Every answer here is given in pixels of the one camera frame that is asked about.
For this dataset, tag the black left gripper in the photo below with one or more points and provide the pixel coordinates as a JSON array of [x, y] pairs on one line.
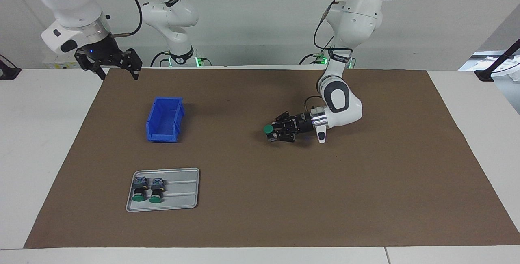
[[298, 122]]

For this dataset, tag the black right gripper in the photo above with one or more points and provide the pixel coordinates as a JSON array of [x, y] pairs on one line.
[[104, 49]]

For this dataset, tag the brown table mat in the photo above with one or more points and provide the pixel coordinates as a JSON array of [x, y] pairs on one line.
[[284, 195]]

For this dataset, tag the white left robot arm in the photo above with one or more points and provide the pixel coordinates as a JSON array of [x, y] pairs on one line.
[[357, 12]]

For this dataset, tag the black table clamp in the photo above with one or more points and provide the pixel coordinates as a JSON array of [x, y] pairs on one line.
[[8, 72]]

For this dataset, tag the grey metal tray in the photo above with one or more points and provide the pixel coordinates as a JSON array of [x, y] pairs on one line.
[[183, 195]]

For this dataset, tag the white background box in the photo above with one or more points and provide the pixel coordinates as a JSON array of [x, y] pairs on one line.
[[57, 65]]

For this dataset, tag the blue plastic bin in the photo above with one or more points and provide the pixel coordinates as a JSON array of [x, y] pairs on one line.
[[164, 120]]

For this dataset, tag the green push button switch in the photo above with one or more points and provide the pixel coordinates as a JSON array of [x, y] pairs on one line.
[[156, 191], [140, 189], [268, 128]]

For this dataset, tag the black angled stand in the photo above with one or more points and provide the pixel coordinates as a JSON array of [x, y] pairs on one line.
[[485, 75]]

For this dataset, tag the white crumpled sheet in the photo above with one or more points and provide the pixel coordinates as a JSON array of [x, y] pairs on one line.
[[483, 63]]

